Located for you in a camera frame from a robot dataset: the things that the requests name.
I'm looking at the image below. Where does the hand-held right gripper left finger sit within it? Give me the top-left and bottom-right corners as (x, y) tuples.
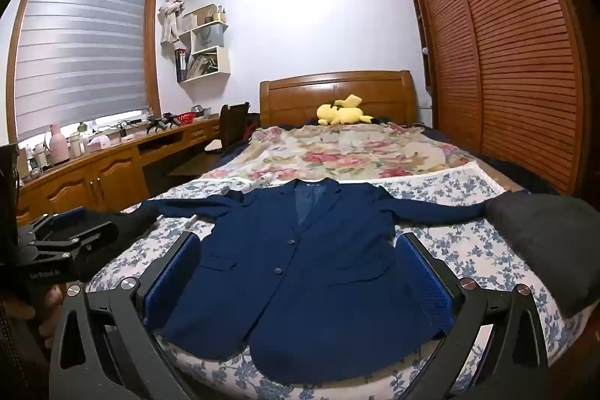
(49, 231), (202, 400)

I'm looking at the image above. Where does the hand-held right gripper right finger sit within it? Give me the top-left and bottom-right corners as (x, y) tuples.
(396, 234), (549, 400)

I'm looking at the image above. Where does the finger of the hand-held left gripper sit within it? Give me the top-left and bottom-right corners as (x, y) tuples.
(19, 207), (101, 244)
(28, 224), (119, 259)

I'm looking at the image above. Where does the navy blue suit jacket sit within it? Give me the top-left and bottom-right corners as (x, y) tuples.
(138, 179), (493, 384)

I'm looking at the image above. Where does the person's left hand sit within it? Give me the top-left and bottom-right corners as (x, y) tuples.
(0, 288), (65, 349)

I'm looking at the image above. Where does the black cloth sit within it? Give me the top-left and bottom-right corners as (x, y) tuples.
(77, 209), (161, 283)

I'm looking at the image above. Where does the blue floral bed sheet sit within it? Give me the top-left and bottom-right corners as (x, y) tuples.
(84, 161), (591, 400)

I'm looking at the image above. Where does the wooden desk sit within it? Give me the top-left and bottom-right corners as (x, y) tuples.
(14, 114), (222, 228)

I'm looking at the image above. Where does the pink bottle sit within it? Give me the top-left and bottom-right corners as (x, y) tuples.
(47, 123), (69, 165)

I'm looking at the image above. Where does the grey folded cloth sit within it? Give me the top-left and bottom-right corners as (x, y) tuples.
(484, 189), (600, 319)

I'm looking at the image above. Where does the pink floral blanket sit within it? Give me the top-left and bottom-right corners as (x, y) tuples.
(206, 123), (476, 186)

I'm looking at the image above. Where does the grey striped window blind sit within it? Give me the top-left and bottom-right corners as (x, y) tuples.
(14, 0), (147, 139)

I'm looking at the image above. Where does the dark wooden chair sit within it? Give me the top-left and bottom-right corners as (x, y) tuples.
(204, 102), (252, 158)

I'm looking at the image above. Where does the yellow plush toy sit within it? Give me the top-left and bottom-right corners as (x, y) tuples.
(316, 94), (374, 126)

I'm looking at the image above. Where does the wooden bed headboard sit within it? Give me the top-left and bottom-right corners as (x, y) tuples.
(259, 70), (418, 129)

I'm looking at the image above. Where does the tied beige curtain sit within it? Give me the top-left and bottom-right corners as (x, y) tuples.
(158, 0), (193, 45)

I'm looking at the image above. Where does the grey paper bag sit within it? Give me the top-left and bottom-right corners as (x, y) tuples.
(190, 22), (227, 54)

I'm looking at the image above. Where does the wooden louvred wardrobe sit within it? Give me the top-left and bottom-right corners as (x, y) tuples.
(400, 0), (589, 197)

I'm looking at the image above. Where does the wooden window frame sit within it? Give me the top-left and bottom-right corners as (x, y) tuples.
(6, 0), (163, 144)

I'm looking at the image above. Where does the white wall shelf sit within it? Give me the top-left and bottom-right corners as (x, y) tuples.
(175, 3), (232, 83)

